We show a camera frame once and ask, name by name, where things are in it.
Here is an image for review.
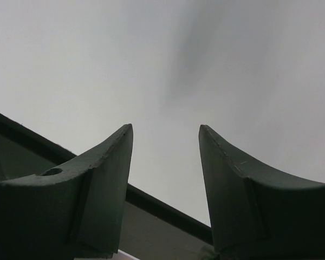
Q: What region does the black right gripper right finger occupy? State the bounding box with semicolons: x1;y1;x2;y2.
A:
199;125;325;259

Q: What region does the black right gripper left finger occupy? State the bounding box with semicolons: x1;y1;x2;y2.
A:
0;124;133;259

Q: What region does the black mounting base plate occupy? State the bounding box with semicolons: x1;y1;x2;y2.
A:
0;114;217;259

